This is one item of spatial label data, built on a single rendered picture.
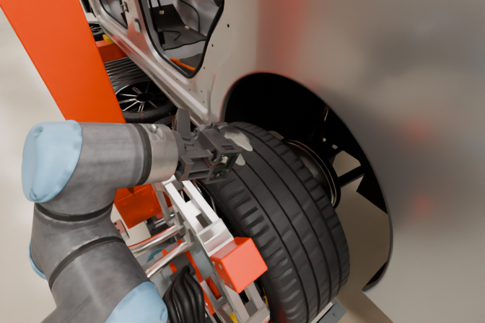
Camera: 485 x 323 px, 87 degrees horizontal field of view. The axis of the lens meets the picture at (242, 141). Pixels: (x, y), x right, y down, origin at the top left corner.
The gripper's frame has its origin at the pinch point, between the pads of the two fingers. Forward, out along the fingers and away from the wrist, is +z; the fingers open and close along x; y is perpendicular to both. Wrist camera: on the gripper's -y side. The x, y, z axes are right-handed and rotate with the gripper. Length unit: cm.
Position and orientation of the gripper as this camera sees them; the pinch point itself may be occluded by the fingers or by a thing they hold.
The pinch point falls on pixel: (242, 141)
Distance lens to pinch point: 56.5
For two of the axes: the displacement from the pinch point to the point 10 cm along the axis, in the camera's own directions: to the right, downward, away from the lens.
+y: 6.0, 5.9, -5.3
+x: 4.3, -8.0, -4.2
